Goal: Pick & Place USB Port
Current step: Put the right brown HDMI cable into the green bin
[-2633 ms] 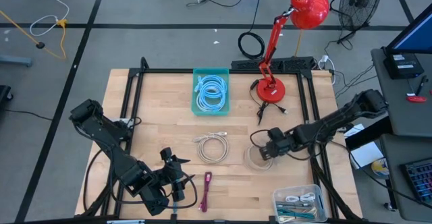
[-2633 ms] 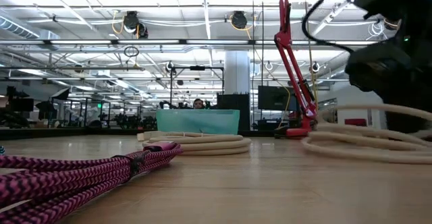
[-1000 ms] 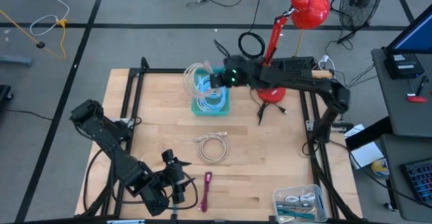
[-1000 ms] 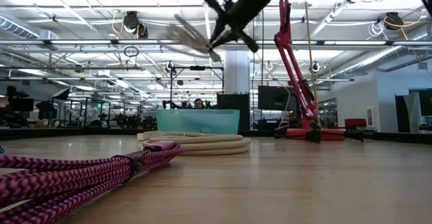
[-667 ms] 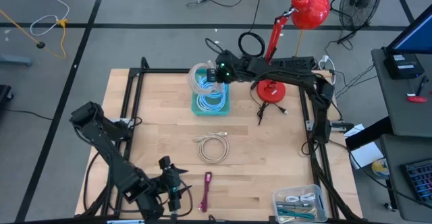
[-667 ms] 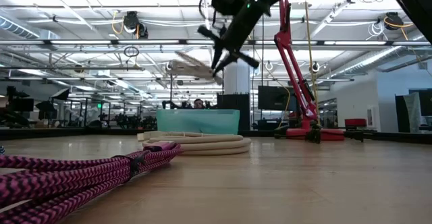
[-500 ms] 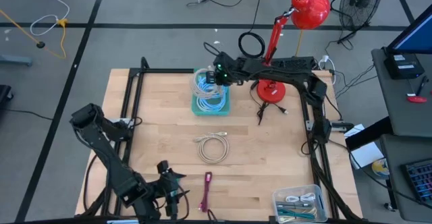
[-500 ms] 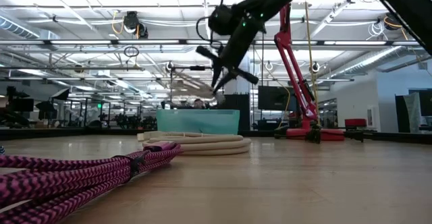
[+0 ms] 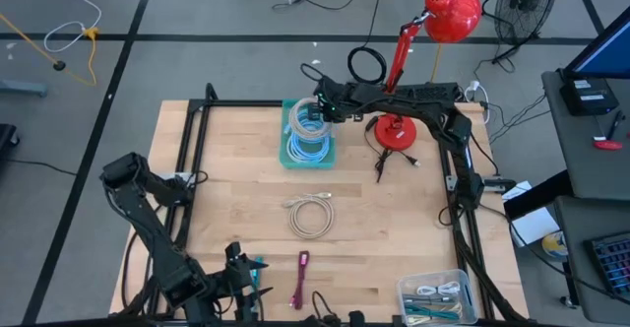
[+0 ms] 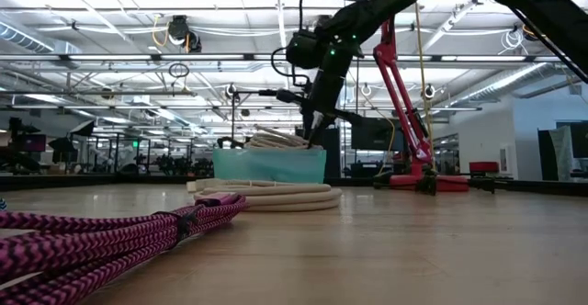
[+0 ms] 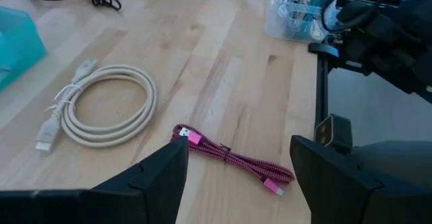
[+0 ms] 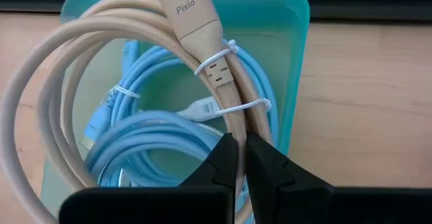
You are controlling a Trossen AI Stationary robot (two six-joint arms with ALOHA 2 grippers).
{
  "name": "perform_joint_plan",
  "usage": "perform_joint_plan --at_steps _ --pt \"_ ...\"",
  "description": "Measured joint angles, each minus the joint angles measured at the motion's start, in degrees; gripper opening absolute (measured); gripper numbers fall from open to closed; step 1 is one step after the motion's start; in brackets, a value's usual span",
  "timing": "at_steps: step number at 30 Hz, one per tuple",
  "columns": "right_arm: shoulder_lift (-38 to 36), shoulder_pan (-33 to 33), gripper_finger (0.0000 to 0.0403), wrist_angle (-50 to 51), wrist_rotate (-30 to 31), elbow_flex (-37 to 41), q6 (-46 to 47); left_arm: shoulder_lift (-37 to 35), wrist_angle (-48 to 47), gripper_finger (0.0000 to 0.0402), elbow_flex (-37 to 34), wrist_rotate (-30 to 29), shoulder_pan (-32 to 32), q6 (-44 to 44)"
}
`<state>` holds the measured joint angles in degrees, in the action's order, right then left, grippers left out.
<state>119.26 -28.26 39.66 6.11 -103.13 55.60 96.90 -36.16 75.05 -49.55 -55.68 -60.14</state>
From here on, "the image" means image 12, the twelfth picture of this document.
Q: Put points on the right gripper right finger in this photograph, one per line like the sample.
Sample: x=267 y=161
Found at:
x=276 y=183

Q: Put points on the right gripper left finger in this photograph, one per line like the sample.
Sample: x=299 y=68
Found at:
x=216 y=176

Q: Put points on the teal plastic bin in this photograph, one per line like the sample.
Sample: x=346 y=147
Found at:
x=270 y=15

